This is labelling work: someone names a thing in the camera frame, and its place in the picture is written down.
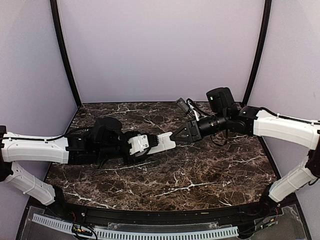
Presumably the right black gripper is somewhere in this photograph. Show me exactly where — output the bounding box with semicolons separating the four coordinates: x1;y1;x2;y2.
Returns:
169;110;229;143

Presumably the white remote control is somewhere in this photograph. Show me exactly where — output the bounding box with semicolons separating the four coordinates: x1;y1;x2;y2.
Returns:
147;131;176;155

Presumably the left black frame post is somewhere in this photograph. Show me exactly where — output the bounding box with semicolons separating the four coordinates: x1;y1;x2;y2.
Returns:
49;0;82;108

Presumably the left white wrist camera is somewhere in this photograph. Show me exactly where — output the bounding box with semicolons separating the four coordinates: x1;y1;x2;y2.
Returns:
127;134;149;155

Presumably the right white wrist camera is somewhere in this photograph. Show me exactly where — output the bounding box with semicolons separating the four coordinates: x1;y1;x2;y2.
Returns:
176;97;200;121

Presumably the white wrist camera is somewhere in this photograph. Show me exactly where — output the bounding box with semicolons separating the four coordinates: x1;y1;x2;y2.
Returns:
176;97;200;121
127;134;149;155

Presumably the white slotted cable duct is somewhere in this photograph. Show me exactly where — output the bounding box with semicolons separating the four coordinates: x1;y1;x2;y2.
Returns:
32;213;239;240

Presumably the right black frame post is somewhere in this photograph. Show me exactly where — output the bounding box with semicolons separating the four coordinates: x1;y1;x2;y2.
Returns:
242;0;272;105

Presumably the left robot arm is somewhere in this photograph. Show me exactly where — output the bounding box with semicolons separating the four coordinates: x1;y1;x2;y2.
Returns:
0;117;159;218

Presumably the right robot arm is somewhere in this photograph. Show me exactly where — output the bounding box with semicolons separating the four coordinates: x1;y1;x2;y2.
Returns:
170;87;320;217

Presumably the black front rail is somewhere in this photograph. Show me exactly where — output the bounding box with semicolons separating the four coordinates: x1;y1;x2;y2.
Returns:
24;192;301;227

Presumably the black frame post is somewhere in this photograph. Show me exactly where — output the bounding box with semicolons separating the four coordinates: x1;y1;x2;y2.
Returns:
49;0;82;108
242;0;272;105

